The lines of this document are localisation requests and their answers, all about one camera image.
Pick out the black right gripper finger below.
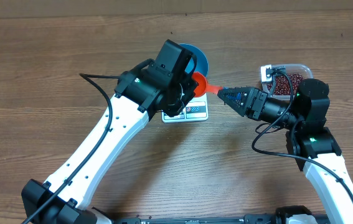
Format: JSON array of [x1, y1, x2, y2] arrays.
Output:
[[224, 93, 248, 117], [217, 86, 255, 99]]

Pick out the orange scoop with blue handle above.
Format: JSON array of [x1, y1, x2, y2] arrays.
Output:
[[192, 72, 223, 98]]

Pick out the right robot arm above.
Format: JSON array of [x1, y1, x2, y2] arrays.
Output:
[[217, 78, 353, 223]]

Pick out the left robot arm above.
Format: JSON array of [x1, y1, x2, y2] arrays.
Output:
[[21, 56, 197, 223]]

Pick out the white digital kitchen scale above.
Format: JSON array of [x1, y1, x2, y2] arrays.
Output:
[[161, 94, 209, 123]]

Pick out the blue metal bowl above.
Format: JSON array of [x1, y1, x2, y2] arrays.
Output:
[[180, 44, 209, 77]]

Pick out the red beans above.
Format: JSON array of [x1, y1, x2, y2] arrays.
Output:
[[273, 73, 304, 96]]

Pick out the clear plastic container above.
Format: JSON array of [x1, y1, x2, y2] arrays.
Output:
[[261, 63, 313, 101]]

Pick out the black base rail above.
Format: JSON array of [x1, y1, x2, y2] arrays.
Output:
[[95, 205, 331, 224]]

